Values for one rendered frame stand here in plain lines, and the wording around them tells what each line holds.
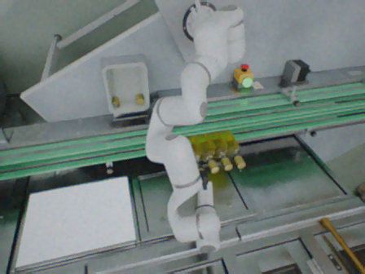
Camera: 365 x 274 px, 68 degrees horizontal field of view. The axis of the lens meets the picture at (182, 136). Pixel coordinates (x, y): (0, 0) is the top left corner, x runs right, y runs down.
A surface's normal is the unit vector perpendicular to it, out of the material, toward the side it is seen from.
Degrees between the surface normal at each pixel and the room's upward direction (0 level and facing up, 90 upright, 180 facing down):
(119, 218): 90
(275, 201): 90
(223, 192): 90
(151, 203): 90
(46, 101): 0
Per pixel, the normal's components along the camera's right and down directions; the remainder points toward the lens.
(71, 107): 0.25, 0.62
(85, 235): 0.01, -0.76
